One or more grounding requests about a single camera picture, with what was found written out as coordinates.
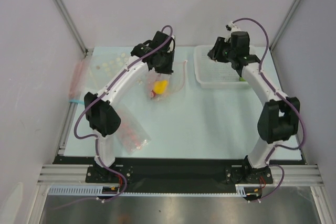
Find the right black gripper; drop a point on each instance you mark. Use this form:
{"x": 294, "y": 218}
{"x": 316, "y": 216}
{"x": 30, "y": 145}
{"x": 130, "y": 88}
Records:
{"x": 217, "y": 52}

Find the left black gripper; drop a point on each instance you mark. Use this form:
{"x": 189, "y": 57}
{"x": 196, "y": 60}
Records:
{"x": 168, "y": 70}

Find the clear strawberry zip bag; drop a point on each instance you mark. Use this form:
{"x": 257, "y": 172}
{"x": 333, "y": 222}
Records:
{"x": 176, "y": 80}

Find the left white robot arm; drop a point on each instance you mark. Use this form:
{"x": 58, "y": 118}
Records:
{"x": 100, "y": 111}

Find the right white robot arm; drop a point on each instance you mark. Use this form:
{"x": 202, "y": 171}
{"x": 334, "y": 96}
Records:
{"x": 278, "y": 121}

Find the strawberry zip bag on table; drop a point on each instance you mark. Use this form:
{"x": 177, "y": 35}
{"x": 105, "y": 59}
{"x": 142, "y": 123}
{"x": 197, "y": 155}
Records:
{"x": 130, "y": 133}

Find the white perforated plastic basket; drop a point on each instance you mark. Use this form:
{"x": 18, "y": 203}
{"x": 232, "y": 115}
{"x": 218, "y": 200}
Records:
{"x": 215, "y": 75}

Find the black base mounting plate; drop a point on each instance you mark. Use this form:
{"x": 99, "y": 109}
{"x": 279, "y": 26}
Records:
{"x": 173, "y": 175}

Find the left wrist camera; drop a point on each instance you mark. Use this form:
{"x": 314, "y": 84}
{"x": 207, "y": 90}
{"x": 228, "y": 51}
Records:
{"x": 172, "y": 44}

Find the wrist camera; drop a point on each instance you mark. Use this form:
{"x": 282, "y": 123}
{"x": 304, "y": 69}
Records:
{"x": 172, "y": 44}
{"x": 231, "y": 27}

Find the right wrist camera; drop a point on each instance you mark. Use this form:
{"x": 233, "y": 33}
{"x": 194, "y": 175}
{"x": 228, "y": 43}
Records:
{"x": 231, "y": 27}

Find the white slotted cable duct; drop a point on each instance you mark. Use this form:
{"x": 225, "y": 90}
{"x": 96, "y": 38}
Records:
{"x": 109, "y": 191}

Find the aluminium frame rail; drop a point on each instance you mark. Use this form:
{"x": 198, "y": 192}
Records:
{"x": 59, "y": 174}

